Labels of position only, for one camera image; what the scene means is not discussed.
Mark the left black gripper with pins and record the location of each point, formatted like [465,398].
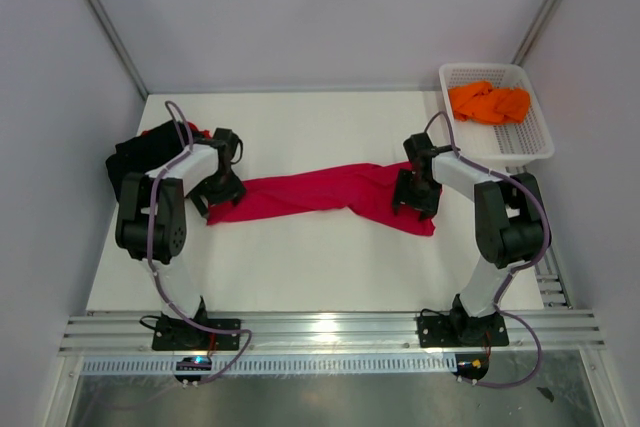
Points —
[234,190]

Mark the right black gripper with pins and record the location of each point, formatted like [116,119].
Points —
[402,195]

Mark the magenta t shirt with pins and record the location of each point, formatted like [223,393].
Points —
[365,189]

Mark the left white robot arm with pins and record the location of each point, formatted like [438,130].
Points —
[159,173]

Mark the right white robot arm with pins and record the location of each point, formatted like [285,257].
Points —
[511,233]

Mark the red folded t shirt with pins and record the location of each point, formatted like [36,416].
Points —
[197,129]

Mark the black folded t shirt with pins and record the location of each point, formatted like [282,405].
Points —
[151,149]

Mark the white perforated plastic basket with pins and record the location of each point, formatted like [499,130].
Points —
[497,146]

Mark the orange t shirt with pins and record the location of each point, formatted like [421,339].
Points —
[480,102]

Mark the left black controller board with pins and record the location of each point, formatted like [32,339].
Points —
[192,369]

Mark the black controller board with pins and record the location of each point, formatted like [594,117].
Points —
[192,369]
[471,367]

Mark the right black controller board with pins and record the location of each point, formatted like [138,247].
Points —
[471,367]

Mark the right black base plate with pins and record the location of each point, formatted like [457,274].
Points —
[456,329]

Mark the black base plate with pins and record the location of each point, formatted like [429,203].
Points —
[172,334]
[456,329]

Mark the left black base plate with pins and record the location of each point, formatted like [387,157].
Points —
[172,334]

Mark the aluminium side rail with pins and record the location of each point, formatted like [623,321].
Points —
[537,288]

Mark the aluminium front rail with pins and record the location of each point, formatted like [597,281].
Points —
[321,333]

